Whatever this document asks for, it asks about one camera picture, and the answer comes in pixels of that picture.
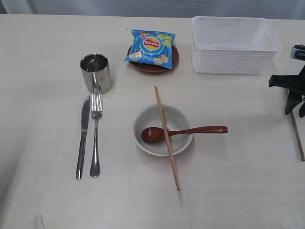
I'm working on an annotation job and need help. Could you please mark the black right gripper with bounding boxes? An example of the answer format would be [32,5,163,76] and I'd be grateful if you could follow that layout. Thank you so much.
[269,67,305,118]

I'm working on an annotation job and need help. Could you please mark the brown wooden chopstick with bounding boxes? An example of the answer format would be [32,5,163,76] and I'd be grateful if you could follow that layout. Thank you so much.
[154,86,181,190]
[285,89,305,162]

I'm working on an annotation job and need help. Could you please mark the white perforated plastic basket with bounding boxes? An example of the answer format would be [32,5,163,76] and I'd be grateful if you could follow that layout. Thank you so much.
[191,16,282,75]

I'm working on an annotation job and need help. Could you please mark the white ceramic bowl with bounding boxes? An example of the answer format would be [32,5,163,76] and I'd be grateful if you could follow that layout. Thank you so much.
[133,104,193,157]

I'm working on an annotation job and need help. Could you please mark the brown wooden plate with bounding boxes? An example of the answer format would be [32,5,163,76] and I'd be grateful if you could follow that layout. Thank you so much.
[129,45,180,74]

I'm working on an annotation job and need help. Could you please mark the brown wooden spoon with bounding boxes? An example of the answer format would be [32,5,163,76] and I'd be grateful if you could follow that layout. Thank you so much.
[141,125,228,144]

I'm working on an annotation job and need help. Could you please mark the blue chips bag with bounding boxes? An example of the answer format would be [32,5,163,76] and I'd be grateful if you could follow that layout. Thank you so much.
[124,29,176,69]

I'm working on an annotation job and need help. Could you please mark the silver metal fork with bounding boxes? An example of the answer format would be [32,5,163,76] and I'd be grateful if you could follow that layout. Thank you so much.
[90,93,102,177]

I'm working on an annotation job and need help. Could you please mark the shiny steel cup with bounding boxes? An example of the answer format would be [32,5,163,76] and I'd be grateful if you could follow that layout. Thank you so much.
[80,53,112,93]

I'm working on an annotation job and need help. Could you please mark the silver table knife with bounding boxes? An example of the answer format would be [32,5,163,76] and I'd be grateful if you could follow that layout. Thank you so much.
[76,95,91,180]

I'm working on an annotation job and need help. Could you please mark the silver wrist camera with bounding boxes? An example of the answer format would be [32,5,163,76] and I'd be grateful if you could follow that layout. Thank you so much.
[290,44,305,61]

